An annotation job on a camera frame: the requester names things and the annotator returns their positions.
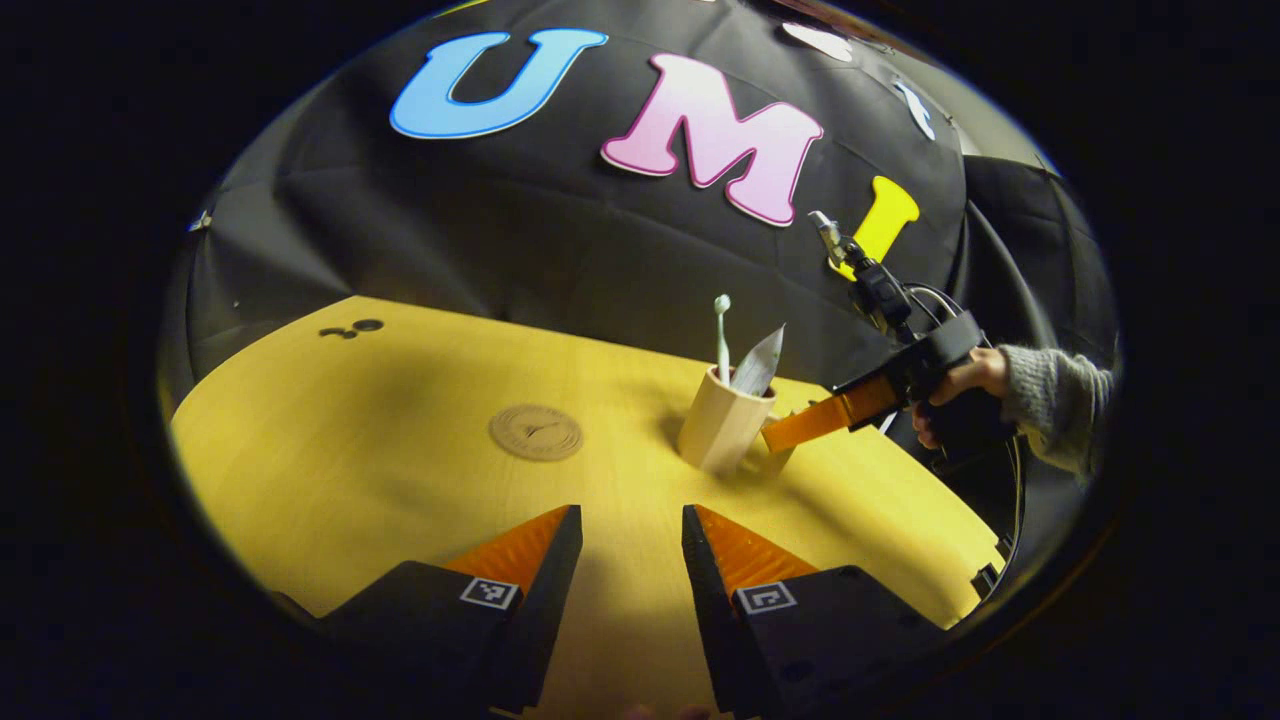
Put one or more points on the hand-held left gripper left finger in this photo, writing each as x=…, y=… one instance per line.
x=545, y=600

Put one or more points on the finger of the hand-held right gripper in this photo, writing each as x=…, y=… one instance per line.
x=820, y=420

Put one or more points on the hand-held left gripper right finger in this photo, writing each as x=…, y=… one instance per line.
x=705, y=610

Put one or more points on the white toothpaste tube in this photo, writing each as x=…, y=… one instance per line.
x=760, y=362

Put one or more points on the beige cup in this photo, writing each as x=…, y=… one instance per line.
x=720, y=425

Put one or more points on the white toothbrush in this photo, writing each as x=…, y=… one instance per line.
x=722, y=340

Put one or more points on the round brown coaster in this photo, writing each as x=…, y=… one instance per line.
x=535, y=432

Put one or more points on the wooden desktop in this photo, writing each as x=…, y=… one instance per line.
x=350, y=480

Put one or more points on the black desk edge clamp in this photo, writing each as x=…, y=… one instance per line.
x=986, y=580

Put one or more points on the small black desk fitting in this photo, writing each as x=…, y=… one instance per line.
x=338, y=332

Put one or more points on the black backdrop cloth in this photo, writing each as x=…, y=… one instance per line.
x=500, y=230

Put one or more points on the silver backdrop clip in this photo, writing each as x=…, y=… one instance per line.
x=200, y=222

